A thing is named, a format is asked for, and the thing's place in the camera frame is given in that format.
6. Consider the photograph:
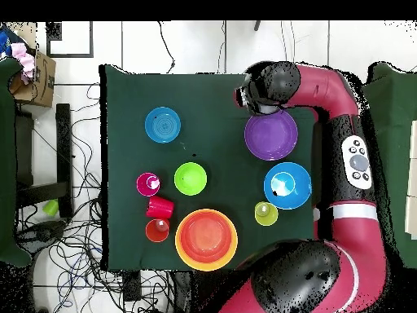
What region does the deep blue bowl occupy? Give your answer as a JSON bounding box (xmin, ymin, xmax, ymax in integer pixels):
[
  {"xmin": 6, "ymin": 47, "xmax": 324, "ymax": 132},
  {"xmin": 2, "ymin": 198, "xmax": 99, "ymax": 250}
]
[{"xmin": 263, "ymin": 161, "xmax": 313, "ymax": 210}]

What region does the cardboard box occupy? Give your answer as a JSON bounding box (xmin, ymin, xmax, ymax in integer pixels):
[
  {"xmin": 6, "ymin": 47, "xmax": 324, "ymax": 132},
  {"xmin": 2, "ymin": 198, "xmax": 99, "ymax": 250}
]
[{"xmin": 8, "ymin": 48, "xmax": 57, "ymax": 108}]

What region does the black bench frame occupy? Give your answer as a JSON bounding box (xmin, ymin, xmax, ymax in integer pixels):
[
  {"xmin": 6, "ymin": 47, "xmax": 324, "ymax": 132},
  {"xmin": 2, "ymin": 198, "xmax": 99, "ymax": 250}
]
[{"xmin": 14, "ymin": 103, "xmax": 74, "ymax": 219}]

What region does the light orange bowl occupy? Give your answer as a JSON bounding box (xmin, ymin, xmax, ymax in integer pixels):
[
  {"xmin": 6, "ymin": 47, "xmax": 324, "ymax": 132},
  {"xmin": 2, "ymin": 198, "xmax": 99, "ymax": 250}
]
[{"xmin": 174, "ymin": 208, "xmax": 239, "ymax": 272}]

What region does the lime green cup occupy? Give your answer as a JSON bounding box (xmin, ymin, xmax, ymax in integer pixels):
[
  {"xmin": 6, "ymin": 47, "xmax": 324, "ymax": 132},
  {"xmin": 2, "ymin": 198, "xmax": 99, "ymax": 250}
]
[{"xmin": 42, "ymin": 198, "xmax": 60, "ymax": 217}]

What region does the small blue ringed bowl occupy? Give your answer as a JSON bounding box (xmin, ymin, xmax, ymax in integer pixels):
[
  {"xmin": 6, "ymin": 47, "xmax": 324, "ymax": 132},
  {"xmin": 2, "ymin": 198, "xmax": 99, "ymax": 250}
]
[{"xmin": 144, "ymin": 106, "xmax": 182, "ymax": 144}]

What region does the red cup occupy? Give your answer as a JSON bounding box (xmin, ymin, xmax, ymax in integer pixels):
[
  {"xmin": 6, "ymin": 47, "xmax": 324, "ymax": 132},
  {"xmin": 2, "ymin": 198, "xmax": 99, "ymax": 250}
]
[{"xmin": 145, "ymin": 195, "xmax": 176, "ymax": 220}]

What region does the pink cloth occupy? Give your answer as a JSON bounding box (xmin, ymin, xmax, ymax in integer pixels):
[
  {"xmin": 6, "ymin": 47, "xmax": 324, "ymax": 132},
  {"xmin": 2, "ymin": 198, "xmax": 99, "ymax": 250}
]
[{"xmin": 10, "ymin": 42, "xmax": 36, "ymax": 84}]

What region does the green cloth covered table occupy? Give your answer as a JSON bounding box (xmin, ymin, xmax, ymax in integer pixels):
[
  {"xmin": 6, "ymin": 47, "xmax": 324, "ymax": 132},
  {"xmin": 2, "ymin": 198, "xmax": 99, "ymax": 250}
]
[
  {"xmin": 361, "ymin": 61, "xmax": 417, "ymax": 270},
  {"xmin": 0, "ymin": 57, "xmax": 33, "ymax": 268}
]

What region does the black square frame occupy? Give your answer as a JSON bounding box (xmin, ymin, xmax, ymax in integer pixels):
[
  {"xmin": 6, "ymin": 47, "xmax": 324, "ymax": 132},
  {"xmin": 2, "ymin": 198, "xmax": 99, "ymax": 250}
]
[{"xmin": 46, "ymin": 20, "xmax": 94, "ymax": 59}]

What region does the orange cup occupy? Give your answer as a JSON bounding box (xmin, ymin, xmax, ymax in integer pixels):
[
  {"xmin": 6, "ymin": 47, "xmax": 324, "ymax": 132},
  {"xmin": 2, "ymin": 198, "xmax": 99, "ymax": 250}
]
[{"xmin": 145, "ymin": 218, "xmax": 171, "ymax": 244}]

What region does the green bowl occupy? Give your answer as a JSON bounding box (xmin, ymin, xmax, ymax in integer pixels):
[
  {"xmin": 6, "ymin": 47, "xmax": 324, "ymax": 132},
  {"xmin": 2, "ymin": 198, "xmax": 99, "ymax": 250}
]
[{"xmin": 173, "ymin": 161, "xmax": 209, "ymax": 196}]

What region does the white box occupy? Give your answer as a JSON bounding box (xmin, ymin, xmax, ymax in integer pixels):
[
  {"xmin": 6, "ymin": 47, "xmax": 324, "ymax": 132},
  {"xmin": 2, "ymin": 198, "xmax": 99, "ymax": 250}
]
[{"xmin": 404, "ymin": 119, "xmax": 417, "ymax": 240}]

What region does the wide orange-red bowl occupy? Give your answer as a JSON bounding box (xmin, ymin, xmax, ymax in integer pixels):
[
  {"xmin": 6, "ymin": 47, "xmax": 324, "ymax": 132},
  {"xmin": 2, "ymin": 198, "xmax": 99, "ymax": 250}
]
[{"xmin": 179, "ymin": 211, "xmax": 235, "ymax": 264}]

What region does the dark green tablecloth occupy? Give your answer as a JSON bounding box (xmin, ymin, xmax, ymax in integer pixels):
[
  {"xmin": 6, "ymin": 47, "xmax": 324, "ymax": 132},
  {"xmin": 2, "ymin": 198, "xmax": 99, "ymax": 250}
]
[{"xmin": 99, "ymin": 64, "xmax": 327, "ymax": 273}]

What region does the yellow cup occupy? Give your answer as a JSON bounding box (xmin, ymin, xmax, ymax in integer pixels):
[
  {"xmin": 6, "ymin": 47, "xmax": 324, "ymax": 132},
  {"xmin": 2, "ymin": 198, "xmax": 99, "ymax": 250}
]
[{"xmin": 254, "ymin": 201, "xmax": 279, "ymax": 227}]

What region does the purple bowl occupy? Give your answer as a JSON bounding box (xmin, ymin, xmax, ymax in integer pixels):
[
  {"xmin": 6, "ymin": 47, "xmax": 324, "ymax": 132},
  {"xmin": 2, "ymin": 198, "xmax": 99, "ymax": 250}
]
[{"xmin": 244, "ymin": 108, "xmax": 299, "ymax": 161}]

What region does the tangle of floor cables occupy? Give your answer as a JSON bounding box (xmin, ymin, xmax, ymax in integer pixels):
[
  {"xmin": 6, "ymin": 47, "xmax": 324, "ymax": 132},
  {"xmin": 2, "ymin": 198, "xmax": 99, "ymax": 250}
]
[{"xmin": 15, "ymin": 82, "xmax": 110, "ymax": 313}]

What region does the black floor box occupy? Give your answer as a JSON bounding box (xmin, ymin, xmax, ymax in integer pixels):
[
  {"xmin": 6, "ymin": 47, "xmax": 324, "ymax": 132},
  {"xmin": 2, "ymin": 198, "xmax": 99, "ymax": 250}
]
[{"xmin": 122, "ymin": 269, "xmax": 142, "ymax": 302}]

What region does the pink cup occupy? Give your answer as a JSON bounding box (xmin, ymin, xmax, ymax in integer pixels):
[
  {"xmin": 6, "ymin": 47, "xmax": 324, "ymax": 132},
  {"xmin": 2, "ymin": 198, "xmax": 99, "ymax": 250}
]
[{"xmin": 135, "ymin": 172, "xmax": 161, "ymax": 197}]

